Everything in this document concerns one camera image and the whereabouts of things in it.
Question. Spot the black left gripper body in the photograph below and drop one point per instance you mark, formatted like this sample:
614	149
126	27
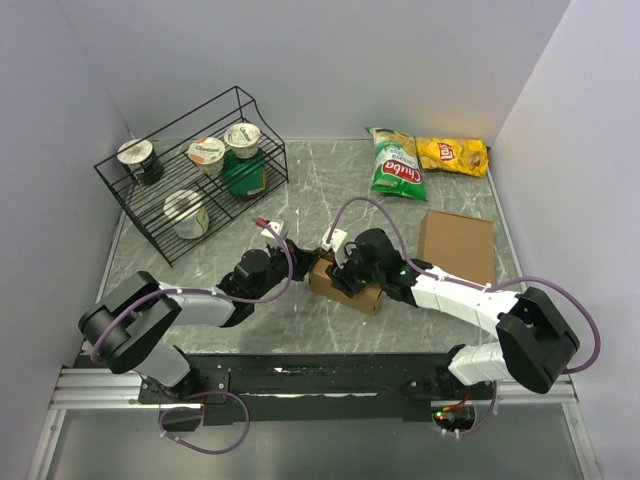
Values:
278	266

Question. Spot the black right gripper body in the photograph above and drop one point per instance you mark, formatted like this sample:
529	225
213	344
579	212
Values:
355	274

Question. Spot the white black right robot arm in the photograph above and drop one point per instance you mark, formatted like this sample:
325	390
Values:
532	344

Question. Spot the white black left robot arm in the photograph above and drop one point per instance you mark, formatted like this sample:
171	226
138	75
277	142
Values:
126	328

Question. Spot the folded brown cardboard box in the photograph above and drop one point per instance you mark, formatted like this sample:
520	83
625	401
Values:
458	244

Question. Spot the green Chuba chips bag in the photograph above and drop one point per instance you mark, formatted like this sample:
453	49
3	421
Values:
397	170

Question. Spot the green snack packet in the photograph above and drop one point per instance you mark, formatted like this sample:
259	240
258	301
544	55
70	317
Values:
245	177

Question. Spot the green Chobani yogurt cup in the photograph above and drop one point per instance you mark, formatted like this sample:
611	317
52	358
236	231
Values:
243	139

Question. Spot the orange Chobani yogurt cup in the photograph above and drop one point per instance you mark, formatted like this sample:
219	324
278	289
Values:
207	154

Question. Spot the yellow Lays chips bag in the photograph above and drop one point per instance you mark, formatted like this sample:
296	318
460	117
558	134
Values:
463	156

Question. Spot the dark yogurt cup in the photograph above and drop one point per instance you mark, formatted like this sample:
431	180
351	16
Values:
139	157

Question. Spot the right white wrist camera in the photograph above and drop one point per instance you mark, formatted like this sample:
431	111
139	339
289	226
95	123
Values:
334	243

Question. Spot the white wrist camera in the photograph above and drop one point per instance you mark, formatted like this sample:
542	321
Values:
334	243
271	229

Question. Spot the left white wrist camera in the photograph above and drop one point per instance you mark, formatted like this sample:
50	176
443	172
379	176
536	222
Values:
271	229

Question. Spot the white ring yogurt cup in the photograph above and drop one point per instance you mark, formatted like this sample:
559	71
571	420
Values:
186	212

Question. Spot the black wire rack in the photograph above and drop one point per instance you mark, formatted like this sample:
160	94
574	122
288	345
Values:
144	204

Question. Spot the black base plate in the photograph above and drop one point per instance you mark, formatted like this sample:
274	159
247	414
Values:
235	388

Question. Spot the aluminium rail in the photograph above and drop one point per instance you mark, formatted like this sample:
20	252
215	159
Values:
99	389

